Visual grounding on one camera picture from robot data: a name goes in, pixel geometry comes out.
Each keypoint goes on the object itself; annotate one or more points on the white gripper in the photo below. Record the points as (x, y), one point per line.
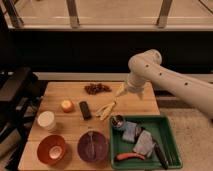
(133, 84)

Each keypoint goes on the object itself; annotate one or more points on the blue sponge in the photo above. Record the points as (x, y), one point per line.
(131, 131)

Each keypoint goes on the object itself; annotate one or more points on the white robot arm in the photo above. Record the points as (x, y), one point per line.
(146, 66)

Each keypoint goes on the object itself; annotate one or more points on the purple bowl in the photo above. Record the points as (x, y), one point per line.
(101, 145)

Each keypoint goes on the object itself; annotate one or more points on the red bowl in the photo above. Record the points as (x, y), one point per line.
(51, 149)

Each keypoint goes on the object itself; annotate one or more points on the small metal can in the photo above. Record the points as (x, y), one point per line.
(118, 122)

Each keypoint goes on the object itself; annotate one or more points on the dark red grapes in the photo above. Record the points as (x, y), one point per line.
(95, 88)

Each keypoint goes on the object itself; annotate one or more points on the black rectangular bar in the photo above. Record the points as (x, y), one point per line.
(85, 110)

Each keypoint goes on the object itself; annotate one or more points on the green plastic tray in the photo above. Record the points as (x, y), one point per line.
(160, 129)

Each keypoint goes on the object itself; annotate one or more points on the grey cloth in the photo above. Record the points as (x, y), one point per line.
(144, 144)

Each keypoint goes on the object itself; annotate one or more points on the metal fork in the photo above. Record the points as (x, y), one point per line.
(90, 133)

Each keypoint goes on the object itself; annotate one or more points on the red carrot toy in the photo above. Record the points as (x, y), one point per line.
(124, 156)

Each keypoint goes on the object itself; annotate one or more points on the orange apple toy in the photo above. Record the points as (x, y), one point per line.
(67, 106)

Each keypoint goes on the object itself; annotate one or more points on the wooden cutting board table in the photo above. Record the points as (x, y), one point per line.
(75, 114)

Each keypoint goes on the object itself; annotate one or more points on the white cup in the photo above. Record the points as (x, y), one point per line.
(47, 121)

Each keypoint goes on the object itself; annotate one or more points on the black chair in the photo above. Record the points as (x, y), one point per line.
(19, 89)

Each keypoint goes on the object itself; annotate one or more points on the black handled knife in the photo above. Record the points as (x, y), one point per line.
(160, 155)

